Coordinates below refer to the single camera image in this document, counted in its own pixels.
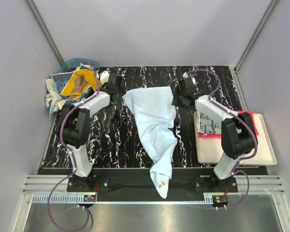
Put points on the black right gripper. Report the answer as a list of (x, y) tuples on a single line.
[(175, 98)]

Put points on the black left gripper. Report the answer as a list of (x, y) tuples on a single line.
[(121, 92)]

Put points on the light blue terry towel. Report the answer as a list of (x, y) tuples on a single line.
[(154, 116)]

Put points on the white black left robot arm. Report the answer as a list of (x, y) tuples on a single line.
[(74, 128)]

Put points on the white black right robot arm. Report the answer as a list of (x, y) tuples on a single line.
[(225, 168)]

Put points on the yellow towel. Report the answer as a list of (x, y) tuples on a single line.
[(79, 83)]

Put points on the grey lettered folded towel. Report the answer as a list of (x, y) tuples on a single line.
[(205, 126)]

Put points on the teal plastic laundry basket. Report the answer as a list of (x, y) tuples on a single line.
[(72, 64)]

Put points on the white plastic tray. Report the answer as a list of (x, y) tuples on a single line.
[(235, 142)]

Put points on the blue white patterned towel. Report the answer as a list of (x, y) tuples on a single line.
[(54, 85)]

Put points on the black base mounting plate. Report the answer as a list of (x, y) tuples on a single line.
[(149, 196)]

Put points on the right controller board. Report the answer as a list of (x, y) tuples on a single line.
[(221, 199)]

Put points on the controller board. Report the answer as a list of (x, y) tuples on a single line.
[(90, 198), (221, 199)]

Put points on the left controller board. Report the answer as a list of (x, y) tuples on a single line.
[(90, 198)]

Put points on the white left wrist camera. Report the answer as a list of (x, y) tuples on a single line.
[(104, 77)]

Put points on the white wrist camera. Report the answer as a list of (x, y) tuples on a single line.
[(104, 77), (189, 78)]

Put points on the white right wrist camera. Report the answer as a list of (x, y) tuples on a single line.
[(189, 78)]

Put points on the left aluminium corner post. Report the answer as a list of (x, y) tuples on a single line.
[(43, 27)]

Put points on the aluminium corner post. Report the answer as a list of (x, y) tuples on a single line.
[(263, 21), (43, 27)]

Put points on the aluminium front rail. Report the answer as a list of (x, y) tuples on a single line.
[(258, 184)]

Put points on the right aluminium corner post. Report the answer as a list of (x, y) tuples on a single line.
[(263, 21)]

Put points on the slotted cable duct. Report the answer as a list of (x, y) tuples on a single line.
[(60, 198)]

